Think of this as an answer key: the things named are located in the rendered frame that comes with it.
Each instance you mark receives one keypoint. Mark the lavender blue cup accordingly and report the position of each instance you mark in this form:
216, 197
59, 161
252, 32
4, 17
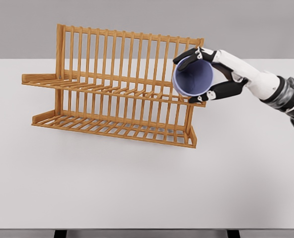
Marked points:
193, 78

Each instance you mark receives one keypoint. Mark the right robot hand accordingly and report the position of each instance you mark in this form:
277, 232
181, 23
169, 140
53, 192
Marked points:
224, 59

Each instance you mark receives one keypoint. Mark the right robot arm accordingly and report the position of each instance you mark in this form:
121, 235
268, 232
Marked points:
276, 86

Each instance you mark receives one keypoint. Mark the wooden two-tier dish rack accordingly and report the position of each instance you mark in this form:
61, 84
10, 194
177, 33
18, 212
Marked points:
117, 86

